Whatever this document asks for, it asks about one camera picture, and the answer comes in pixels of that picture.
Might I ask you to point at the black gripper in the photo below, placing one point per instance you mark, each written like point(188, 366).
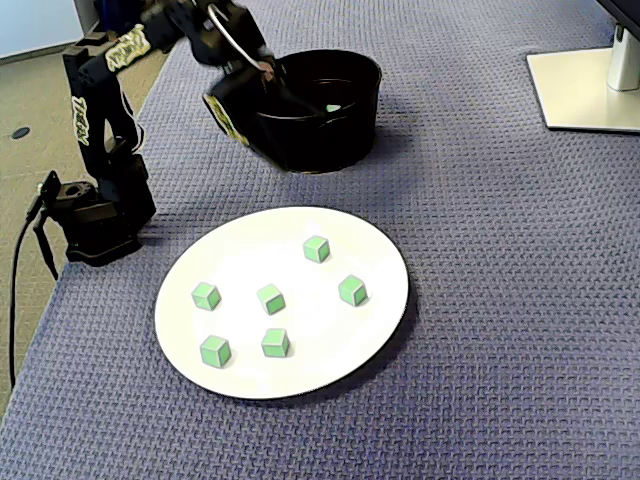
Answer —
point(292, 101)

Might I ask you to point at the green cube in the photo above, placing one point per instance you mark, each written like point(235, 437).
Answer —
point(353, 291)
point(271, 299)
point(316, 250)
point(332, 107)
point(275, 344)
point(215, 352)
point(206, 296)

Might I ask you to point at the black robot arm with stickers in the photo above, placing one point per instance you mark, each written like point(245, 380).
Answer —
point(110, 220)

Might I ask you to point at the black round container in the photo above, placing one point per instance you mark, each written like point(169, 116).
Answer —
point(340, 145)

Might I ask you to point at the white round plate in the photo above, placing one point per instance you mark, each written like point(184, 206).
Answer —
point(330, 340)

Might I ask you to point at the blue bin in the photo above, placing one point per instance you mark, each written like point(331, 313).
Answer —
point(112, 15)

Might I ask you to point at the dark round floor cover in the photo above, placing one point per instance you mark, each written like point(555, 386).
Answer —
point(20, 133)

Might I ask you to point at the white board panel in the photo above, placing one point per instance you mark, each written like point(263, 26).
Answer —
point(35, 25)

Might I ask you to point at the blue woven table cloth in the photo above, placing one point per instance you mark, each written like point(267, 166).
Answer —
point(500, 300)

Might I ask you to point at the white monitor stand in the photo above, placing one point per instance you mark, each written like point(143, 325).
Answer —
point(575, 90)

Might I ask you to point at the black monitor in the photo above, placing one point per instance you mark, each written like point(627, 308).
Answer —
point(631, 10)

